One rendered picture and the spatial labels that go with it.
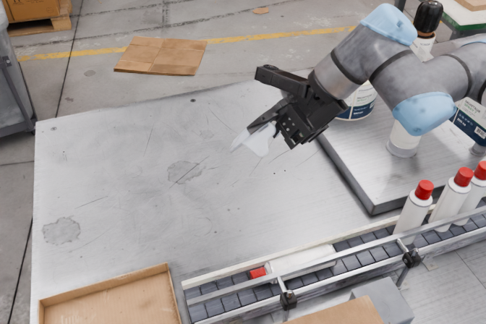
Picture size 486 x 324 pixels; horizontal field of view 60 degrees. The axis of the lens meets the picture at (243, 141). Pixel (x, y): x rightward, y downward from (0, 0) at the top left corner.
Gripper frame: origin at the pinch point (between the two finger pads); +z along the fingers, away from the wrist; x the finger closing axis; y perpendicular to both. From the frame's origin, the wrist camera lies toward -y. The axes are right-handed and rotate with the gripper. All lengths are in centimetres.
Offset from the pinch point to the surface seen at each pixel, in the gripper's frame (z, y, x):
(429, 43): -20, -7, 91
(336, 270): 15.3, 32.2, 20.5
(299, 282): 20.7, 29.3, 12.9
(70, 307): 56, 5, -20
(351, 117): 8, -1, 67
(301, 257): 16.4, 24.9, 13.4
